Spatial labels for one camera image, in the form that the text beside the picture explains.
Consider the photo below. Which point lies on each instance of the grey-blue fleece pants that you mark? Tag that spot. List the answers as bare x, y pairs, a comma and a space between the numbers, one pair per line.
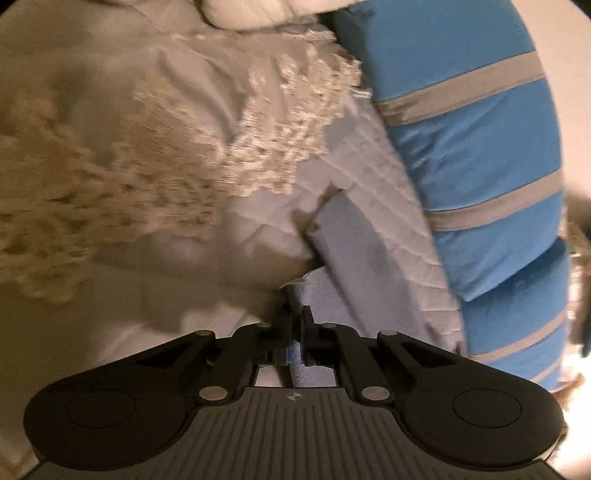
351, 258

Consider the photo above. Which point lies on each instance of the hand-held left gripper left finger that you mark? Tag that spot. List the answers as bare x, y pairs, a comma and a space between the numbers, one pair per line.
287, 355

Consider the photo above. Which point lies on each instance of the lace-trimmed satin cloth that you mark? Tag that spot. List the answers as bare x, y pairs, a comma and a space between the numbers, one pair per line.
277, 152

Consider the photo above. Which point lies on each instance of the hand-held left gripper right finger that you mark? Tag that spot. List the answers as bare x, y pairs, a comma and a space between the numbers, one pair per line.
304, 357

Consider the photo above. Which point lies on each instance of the white puffy duvet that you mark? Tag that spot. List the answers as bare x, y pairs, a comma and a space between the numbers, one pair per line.
258, 11

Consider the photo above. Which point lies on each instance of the blue grey-striped pillow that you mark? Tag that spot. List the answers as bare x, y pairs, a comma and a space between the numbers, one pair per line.
517, 323
461, 138

